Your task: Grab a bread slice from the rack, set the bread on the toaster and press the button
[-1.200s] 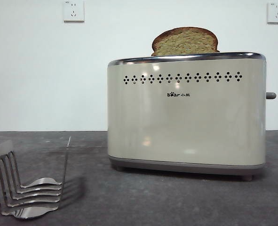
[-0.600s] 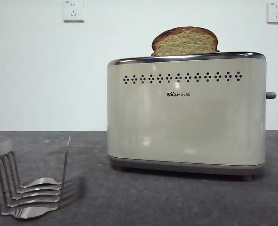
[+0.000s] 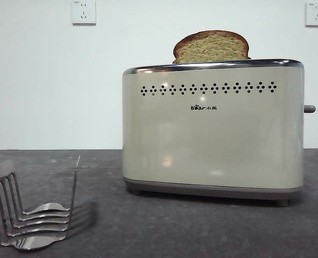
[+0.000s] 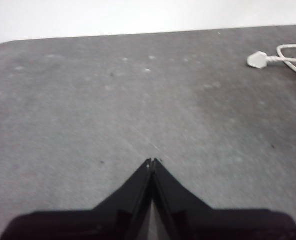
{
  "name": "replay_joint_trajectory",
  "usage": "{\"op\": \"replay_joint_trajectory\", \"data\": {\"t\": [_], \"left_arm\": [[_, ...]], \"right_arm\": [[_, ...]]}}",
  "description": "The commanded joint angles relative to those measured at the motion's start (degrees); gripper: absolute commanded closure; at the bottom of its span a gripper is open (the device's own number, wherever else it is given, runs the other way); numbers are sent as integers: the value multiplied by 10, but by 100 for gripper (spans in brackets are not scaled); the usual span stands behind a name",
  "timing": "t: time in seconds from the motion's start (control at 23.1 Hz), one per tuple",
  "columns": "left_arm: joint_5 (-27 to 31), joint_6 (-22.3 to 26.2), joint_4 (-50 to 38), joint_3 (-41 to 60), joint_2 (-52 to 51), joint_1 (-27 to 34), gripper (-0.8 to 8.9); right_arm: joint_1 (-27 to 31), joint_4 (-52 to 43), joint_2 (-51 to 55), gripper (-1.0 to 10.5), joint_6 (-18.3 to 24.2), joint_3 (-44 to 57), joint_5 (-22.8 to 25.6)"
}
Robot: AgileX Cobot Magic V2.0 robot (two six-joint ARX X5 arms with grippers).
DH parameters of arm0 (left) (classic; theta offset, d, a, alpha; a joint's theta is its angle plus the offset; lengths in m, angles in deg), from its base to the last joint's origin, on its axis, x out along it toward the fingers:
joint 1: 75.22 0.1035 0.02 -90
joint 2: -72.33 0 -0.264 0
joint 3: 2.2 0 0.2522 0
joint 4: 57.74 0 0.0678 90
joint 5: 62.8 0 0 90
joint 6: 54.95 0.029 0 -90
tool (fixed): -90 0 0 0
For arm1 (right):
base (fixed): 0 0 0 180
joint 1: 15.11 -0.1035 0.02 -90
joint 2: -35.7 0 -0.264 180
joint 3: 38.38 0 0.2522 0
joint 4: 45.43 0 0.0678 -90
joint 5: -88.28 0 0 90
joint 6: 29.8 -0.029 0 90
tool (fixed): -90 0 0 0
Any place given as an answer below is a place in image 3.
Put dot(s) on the silver metal bread rack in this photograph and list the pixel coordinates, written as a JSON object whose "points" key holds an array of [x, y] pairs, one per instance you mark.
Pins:
{"points": [[40, 243]]}

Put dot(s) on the white wall socket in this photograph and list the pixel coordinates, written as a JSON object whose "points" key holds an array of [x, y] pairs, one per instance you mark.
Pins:
{"points": [[84, 13], [316, 14]]}

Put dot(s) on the cream toaster with chrome top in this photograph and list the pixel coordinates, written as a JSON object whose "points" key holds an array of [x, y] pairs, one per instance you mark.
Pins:
{"points": [[215, 147]]}

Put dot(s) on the brown bread slice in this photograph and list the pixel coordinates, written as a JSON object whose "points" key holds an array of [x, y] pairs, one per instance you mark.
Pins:
{"points": [[210, 48]]}

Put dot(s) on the grey toaster lever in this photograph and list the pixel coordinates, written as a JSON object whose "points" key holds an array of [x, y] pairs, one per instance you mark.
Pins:
{"points": [[310, 108]]}

